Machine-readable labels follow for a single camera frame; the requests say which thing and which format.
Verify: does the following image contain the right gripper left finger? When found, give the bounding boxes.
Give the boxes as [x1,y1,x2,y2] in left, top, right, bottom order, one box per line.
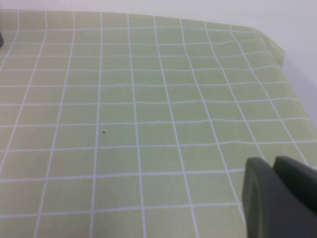
[241,157,317,238]

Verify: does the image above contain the green checked tablecloth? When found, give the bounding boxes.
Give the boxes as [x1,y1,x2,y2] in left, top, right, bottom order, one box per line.
[0,9,317,238]

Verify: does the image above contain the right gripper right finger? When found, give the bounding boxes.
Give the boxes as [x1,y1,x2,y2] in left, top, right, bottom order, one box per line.
[272,156,317,215]

